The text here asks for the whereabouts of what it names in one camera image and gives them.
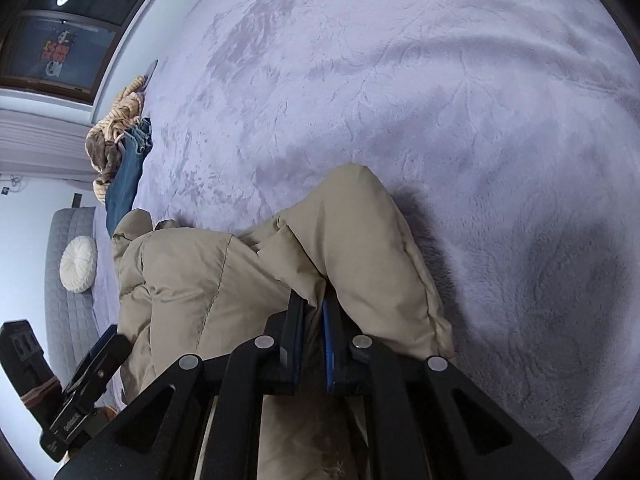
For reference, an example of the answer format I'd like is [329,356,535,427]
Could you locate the pale pleated curtain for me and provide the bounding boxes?
[0,87,101,181]

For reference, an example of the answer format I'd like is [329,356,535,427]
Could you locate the beige puffer jacket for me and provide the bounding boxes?
[111,162,456,480]

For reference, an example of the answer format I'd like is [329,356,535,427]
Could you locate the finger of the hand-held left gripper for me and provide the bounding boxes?
[62,324,133,403]

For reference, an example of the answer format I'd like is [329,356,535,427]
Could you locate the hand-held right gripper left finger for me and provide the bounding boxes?
[54,291,307,480]

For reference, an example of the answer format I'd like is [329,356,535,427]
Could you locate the lavender fleece blanket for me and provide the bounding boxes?
[90,0,640,476]

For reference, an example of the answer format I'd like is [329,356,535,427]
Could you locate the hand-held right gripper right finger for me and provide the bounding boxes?
[322,296,574,480]

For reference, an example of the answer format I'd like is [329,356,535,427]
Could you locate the blue jeans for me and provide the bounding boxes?
[104,117,153,238]

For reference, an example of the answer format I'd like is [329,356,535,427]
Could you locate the dark framed window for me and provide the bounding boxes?
[0,0,186,106]

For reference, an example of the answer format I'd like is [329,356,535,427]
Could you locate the grey quilted headboard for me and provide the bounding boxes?
[44,206,118,411]

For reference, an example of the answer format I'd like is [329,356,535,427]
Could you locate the brown grey garment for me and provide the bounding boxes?
[85,125,123,183]

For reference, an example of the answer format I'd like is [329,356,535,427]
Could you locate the round cream cushion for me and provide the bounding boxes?
[59,236,97,293]

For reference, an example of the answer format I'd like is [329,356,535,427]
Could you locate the beige striped knit sweater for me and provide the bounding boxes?
[92,75,146,206]

